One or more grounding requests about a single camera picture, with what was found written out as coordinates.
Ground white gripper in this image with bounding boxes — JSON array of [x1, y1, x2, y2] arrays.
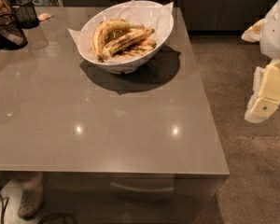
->
[[241, 0, 280, 123]]

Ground spotted banana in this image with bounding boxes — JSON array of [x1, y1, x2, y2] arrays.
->
[[103, 28, 155, 58], [115, 39, 156, 58]]

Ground white bowl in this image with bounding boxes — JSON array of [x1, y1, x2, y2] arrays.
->
[[77, 0, 175, 75]]

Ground left curved banana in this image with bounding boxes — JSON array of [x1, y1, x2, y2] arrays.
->
[[92, 19, 143, 61]]

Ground small wrapped packet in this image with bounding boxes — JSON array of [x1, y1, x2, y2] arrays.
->
[[37, 12, 51, 21]]

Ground black mesh pen cup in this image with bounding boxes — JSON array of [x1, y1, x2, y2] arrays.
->
[[10, 0, 39, 29]]

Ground dark mesh basket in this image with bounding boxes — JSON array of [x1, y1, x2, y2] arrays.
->
[[0, 14, 28, 50]]

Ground grey clog shoe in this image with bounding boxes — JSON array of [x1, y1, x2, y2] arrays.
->
[[18, 173, 44, 219]]

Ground drawer handle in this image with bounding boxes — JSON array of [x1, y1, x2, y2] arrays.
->
[[110, 182, 175, 193]]

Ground black floor cable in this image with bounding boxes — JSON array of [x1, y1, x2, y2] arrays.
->
[[0, 192, 10, 224]]

